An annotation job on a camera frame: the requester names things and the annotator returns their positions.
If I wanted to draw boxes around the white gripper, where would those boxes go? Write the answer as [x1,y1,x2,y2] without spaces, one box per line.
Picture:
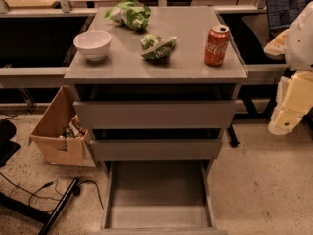
[268,70,313,135]

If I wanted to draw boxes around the green jalapeno chip bag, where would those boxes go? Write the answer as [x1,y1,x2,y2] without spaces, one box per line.
[140,34,177,60]

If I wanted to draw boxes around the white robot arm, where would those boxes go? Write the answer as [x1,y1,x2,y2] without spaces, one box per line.
[264,2,313,135]

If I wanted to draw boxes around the grey drawer cabinet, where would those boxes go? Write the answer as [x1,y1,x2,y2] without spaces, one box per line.
[64,5,248,235]

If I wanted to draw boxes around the middle grey drawer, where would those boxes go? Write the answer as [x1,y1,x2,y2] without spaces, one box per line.
[91,139,222,161]

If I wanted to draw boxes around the grey drawer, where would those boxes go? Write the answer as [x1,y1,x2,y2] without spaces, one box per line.
[91,139,222,161]
[100,161,228,235]
[73,101,235,129]

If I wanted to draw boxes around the bottom grey drawer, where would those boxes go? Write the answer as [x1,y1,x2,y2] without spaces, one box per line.
[100,161,228,235]

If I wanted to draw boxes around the light green chip bag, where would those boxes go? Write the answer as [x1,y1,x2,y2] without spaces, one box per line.
[105,0,151,31]

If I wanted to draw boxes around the top grey drawer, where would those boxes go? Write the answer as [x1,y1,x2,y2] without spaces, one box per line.
[73,101,235,129]

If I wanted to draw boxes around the black laptop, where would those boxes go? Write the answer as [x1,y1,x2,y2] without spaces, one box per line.
[266,0,312,31]

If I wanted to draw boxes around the orange soda can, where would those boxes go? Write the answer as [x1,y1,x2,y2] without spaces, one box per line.
[204,25,230,67]

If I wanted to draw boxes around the white ceramic bowl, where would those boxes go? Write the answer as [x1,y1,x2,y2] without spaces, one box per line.
[73,30,112,61]

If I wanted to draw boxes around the cardboard box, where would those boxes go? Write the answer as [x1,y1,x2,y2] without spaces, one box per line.
[29,86,96,167]

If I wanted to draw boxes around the black stand leg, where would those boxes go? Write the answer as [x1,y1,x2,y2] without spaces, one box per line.
[0,178,79,235]

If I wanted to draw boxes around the black chair base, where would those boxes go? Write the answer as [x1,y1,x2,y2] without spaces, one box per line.
[0,119,21,167]

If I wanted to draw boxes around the black floor cable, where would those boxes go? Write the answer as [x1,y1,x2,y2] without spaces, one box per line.
[0,172,105,211]

